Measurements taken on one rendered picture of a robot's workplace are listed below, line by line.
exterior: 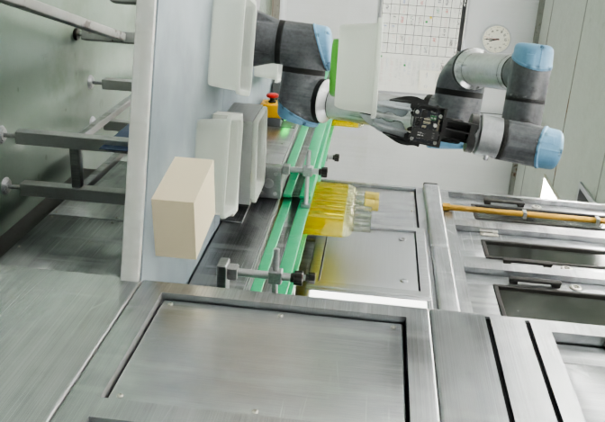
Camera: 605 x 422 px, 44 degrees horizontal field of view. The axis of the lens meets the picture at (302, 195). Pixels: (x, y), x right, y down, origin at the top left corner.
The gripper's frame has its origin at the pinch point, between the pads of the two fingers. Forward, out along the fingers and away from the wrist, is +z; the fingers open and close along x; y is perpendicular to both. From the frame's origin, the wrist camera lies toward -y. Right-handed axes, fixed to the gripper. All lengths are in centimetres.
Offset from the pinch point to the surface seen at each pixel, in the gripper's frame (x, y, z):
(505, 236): 34, -113, -54
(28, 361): 42, 45, 39
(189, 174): 17.2, 6.8, 29.5
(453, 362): 32, 34, -20
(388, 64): -36, -665, -10
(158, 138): 11.1, 13.0, 34.6
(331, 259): 46, -74, 2
